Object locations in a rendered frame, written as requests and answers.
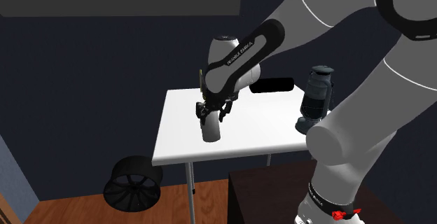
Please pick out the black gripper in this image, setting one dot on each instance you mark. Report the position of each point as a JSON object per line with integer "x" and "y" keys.
{"x": 218, "y": 101}

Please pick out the white cylindrical cup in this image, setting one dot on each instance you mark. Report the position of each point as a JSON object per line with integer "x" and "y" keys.
{"x": 211, "y": 129}

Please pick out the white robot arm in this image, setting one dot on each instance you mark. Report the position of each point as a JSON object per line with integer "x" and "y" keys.
{"x": 358, "y": 121}

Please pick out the white table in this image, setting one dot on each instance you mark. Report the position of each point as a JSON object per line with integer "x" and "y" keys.
{"x": 259, "y": 127}

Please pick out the dark blue-grey lantern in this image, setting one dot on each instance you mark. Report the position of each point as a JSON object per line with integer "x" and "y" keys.
{"x": 314, "y": 97}

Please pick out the dark brown robot stand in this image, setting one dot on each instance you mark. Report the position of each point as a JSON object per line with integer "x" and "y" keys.
{"x": 269, "y": 196}

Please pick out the black wheel rim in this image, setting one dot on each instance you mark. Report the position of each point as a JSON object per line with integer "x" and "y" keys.
{"x": 135, "y": 185}

